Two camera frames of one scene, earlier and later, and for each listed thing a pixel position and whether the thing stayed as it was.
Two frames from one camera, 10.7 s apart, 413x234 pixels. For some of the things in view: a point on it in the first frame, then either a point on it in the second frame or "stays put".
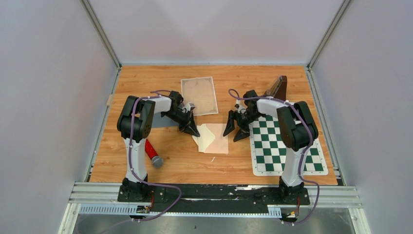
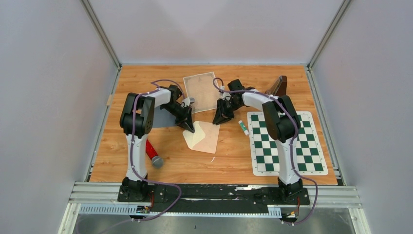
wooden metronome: x=278 y=90 stays put
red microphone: x=157 y=160 stays put
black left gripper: x=189 y=126 stays put
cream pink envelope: x=219 y=145 to x=205 y=138
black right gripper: x=243 y=131 to x=222 y=115
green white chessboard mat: x=268 y=149 stays put
